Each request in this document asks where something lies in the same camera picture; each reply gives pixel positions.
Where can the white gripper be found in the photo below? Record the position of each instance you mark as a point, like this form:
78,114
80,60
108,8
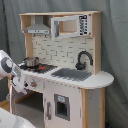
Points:
18,79

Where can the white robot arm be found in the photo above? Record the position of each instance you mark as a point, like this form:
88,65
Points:
9,69

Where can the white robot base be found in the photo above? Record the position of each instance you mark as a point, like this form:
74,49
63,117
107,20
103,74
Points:
8,120

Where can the wooden toy kitchen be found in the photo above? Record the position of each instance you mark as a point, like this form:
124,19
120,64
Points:
63,53

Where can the right red stove knob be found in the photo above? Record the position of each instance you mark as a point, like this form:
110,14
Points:
33,84

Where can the small metal pot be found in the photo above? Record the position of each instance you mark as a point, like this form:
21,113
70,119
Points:
31,61

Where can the black toy stovetop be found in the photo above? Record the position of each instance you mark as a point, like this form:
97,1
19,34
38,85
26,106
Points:
40,68

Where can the grey toy sink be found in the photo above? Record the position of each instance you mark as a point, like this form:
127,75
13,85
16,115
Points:
71,74

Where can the white cabinet door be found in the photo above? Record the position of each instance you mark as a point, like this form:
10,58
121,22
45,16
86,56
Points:
62,106

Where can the grey range hood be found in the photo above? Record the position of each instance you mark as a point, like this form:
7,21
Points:
38,25

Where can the black toy faucet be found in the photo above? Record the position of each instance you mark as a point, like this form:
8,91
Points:
82,64

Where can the white microwave door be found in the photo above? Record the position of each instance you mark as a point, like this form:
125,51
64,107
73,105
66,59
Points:
70,26

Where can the grey backdrop curtain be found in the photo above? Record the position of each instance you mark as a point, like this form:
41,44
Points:
114,42

